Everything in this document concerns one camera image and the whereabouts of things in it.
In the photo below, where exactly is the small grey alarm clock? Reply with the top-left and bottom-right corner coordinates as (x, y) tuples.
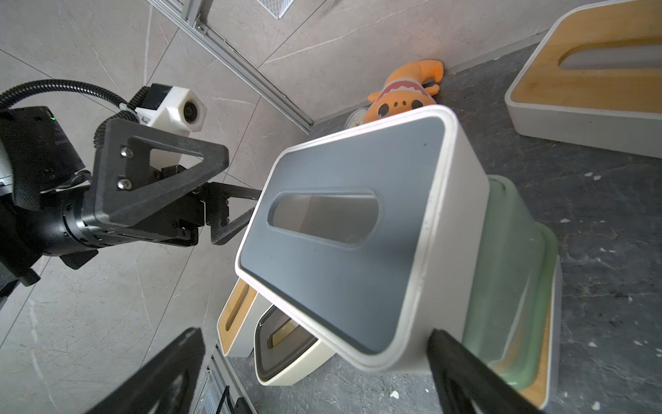
(344, 107), (367, 129)

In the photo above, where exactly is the large bamboo lid tissue box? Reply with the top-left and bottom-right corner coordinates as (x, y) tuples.
(489, 259), (563, 410)

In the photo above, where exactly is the mint green tissue box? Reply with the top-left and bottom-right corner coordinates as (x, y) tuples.
(462, 175), (558, 391)

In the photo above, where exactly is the white tissue box bamboo lid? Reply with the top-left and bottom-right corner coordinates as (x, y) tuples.
(505, 1), (661, 158)

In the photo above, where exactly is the cream box dark lid left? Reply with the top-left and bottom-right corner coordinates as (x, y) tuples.
(254, 305), (335, 386)

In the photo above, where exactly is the white tissue box grey lid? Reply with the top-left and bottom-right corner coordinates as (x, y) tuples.
(234, 105), (490, 374)

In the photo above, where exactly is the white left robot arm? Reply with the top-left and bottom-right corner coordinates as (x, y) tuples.
(1, 79), (260, 299)

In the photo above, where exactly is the orange plush fish toy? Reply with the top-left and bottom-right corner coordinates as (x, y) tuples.
(363, 60), (444, 124)

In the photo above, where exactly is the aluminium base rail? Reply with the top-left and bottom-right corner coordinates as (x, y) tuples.
(191, 343), (257, 414)

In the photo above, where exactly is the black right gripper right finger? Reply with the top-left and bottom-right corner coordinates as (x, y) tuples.
(427, 329), (540, 413)

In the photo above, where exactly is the bamboo lid box left edge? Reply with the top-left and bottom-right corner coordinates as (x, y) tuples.
(217, 279), (272, 358)

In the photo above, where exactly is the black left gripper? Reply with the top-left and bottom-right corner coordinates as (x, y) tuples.
(30, 117), (263, 270)

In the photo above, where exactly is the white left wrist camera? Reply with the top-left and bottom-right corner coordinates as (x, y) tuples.
(127, 83), (207, 137)

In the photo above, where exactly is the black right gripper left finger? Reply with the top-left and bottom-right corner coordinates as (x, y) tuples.
(88, 328), (205, 413)

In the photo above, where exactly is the white wire mesh basket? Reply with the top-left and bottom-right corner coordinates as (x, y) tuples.
(258, 0), (294, 20)

